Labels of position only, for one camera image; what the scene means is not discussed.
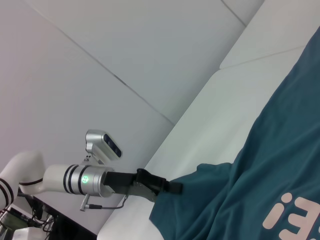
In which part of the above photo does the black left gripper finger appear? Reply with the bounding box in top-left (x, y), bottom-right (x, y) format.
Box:
top-left (164, 181), bottom-right (184, 195)

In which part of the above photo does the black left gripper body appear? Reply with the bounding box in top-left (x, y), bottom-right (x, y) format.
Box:
top-left (101, 168), bottom-right (168, 203)

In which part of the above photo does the blue shirt with pink print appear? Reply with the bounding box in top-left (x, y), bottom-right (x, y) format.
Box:
top-left (149, 24), bottom-right (320, 240)

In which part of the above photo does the white box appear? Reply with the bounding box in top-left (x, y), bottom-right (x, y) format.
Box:
top-left (12, 226), bottom-right (45, 240)

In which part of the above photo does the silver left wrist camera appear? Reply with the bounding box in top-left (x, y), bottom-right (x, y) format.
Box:
top-left (83, 129), bottom-right (123, 166)

